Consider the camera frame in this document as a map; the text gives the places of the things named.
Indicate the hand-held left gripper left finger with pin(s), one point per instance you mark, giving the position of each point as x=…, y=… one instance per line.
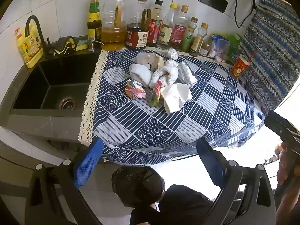
x=89, y=161

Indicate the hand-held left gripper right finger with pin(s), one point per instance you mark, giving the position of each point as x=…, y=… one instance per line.
x=211, y=161

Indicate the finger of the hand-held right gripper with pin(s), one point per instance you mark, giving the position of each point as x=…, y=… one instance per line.
x=275, y=123

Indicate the bin with black bag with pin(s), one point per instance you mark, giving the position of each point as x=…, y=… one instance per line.
x=137, y=187

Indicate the pink wrapper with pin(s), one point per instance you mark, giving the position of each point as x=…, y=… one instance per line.
x=134, y=90

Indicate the red and green snack wrapper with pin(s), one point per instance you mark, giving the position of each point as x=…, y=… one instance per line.
x=157, y=92

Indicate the white paper ball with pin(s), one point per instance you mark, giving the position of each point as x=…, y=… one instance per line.
x=173, y=53

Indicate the person's right forearm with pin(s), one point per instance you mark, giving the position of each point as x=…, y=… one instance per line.
x=289, y=206

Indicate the person's right hand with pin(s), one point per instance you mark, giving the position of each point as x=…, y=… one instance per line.
x=281, y=168

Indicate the blue patterned tablecloth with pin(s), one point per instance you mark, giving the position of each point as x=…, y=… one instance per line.
x=164, y=131

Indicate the sink drain strainer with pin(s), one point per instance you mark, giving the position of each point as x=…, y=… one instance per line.
x=66, y=103

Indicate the red paper cup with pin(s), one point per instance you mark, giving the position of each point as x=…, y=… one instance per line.
x=240, y=66

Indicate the blue geometric patterned cloth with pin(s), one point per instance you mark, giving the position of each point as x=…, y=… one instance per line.
x=269, y=51

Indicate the black sink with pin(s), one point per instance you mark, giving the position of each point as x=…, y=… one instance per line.
x=58, y=79

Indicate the green bag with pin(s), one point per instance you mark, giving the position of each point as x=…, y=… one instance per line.
x=234, y=45

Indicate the white and blue bag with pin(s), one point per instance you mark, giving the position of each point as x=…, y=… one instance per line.
x=219, y=46

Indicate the small spice jar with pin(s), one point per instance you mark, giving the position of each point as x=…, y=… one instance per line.
x=205, y=49

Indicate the small crumpled white paper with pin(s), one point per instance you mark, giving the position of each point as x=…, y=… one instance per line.
x=171, y=63

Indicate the small brown sauce bottle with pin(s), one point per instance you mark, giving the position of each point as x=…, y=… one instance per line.
x=198, y=39

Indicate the yellow and green sponge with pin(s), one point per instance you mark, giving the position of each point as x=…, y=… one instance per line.
x=82, y=45

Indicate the clear plastic bag with cardboard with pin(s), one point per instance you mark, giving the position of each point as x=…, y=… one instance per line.
x=148, y=59

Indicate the dark cloth with yellow edge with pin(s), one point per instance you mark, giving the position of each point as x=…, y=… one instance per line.
x=63, y=45

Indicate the soap dispenser pump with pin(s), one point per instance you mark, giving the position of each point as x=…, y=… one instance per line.
x=91, y=42

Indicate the large clear oil jug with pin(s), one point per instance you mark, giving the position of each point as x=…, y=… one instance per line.
x=113, y=36

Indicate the yellow dish soap bottle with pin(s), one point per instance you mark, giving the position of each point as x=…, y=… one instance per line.
x=29, y=48

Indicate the red label bottle gold cap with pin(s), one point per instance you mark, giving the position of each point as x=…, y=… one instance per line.
x=179, y=31

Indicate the dark sauce jug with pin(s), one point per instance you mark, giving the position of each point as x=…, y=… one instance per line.
x=137, y=36

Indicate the clear bottle with yellow cap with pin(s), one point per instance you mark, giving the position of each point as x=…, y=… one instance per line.
x=166, y=30

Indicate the green bottle with yellow label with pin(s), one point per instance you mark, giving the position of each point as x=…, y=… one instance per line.
x=94, y=21

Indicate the black cap sauce bottle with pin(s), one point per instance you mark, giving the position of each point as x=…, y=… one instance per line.
x=154, y=28

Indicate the black faucet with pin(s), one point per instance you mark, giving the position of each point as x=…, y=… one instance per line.
x=35, y=22

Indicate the black wall outlet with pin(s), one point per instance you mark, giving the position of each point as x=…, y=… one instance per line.
x=213, y=0

